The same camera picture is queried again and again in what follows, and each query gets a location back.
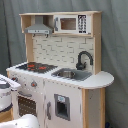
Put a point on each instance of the toy microwave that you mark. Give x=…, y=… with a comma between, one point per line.
x=76, y=24

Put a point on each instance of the black toy stovetop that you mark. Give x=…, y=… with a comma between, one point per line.
x=36, y=67

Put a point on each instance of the black toy faucet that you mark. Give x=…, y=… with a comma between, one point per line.
x=85, y=61

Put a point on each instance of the grey toy sink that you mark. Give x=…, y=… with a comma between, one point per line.
x=72, y=74

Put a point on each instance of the white cabinet door with dispenser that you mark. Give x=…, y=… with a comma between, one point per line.
x=63, y=106

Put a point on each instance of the right red stove knob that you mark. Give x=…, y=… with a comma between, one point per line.
x=34, y=84

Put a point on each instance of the white oven door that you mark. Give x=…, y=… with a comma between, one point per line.
x=26, y=102

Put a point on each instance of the wooden toy kitchen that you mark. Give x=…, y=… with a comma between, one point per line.
x=61, y=50

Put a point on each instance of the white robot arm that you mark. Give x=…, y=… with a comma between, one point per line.
x=6, y=107

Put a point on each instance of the grey range hood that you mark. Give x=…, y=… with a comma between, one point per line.
x=39, y=27

